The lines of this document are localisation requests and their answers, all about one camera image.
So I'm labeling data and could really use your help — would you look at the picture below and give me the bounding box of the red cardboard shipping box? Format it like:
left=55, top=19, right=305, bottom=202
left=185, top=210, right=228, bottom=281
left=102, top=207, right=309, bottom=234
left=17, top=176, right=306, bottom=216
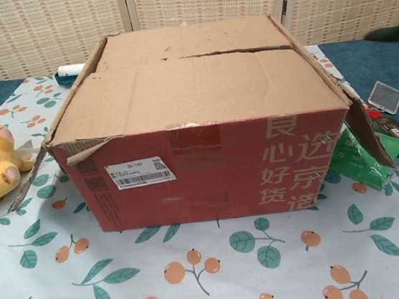
left=0, top=1, right=399, bottom=245

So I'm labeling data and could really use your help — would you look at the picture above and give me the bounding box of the black red small box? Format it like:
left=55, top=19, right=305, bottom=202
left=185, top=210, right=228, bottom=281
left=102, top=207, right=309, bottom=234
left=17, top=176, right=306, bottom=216
left=366, top=105, right=399, bottom=161

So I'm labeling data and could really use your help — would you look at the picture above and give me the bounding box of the clear plastic badge holder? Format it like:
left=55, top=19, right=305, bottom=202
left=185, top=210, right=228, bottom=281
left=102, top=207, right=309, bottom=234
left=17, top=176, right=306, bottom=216
left=366, top=78, right=399, bottom=117

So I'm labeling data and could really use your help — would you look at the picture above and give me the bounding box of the green foil packet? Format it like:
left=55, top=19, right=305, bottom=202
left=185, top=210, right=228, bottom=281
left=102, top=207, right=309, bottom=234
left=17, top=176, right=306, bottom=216
left=325, top=121, right=399, bottom=196

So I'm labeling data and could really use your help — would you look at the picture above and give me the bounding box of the teal white lint roller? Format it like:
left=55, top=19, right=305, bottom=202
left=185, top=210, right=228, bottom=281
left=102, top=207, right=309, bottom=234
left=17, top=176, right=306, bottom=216
left=53, top=63, right=88, bottom=90

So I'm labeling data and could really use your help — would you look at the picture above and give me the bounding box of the floral leaf fruit tablecloth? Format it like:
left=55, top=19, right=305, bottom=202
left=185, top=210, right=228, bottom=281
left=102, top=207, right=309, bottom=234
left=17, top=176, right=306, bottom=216
left=0, top=34, right=399, bottom=299

